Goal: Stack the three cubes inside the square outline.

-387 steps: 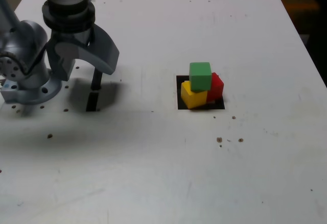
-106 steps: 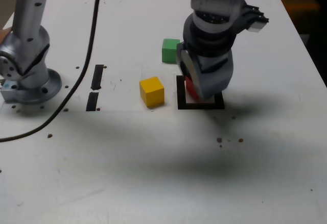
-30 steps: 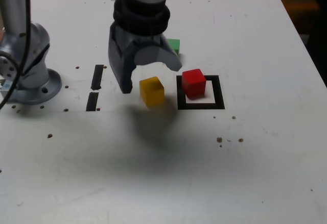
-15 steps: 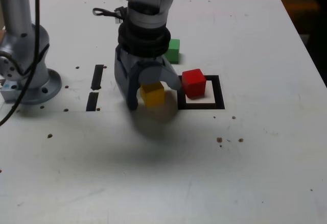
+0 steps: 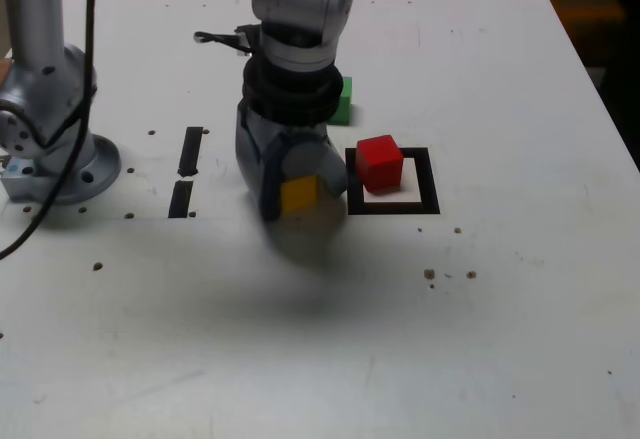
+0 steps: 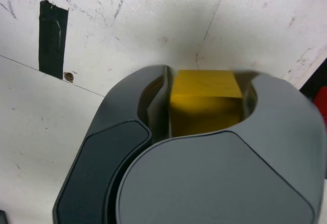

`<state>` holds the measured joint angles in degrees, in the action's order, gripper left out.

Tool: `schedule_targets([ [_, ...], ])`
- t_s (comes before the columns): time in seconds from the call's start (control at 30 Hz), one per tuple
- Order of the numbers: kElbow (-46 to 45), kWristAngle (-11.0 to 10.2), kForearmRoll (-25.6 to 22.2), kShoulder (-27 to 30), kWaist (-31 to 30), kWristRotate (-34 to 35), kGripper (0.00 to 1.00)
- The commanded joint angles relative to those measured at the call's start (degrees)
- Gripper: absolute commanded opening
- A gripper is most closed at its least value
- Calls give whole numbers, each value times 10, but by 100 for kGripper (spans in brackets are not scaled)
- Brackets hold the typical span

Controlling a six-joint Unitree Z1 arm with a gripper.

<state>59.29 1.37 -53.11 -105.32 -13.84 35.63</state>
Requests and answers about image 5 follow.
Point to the green cube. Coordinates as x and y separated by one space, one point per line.
344 104

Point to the red cube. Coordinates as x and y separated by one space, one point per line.
380 164

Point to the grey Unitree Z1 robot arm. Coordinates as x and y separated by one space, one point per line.
35 34

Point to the yellow cube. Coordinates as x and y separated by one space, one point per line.
300 193

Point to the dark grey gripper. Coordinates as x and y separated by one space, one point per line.
300 133

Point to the black tape strip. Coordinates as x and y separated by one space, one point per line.
189 151

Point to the black tape square outline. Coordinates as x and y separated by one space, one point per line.
430 184

